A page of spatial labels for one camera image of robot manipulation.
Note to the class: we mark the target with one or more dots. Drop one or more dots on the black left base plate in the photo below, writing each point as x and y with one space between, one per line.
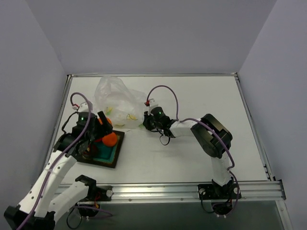
103 193

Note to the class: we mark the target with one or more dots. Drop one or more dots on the dark red fake apple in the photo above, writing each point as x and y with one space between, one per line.
92 150

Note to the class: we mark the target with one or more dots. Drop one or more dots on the teal square ceramic plate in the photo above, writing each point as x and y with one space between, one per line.
107 156

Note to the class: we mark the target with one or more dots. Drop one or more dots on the orange fake fruit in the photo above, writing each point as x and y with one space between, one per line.
106 123
110 140

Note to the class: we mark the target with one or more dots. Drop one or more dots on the printed clear plastic bag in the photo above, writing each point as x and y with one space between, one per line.
123 106

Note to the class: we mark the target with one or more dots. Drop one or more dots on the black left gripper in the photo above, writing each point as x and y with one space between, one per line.
96 129

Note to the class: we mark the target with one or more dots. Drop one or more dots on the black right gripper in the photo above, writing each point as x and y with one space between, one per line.
147 122

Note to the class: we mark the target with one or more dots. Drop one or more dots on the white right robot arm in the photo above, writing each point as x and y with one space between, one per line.
212 136

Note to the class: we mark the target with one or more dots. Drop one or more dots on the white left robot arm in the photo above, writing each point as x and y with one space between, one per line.
39 209

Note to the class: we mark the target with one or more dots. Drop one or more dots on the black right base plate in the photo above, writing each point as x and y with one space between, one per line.
214 191

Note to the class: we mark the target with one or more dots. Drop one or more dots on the aluminium front rail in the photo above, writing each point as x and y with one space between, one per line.
188 192

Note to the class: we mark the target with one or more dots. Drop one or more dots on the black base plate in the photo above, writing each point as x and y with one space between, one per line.
214 191
103 193

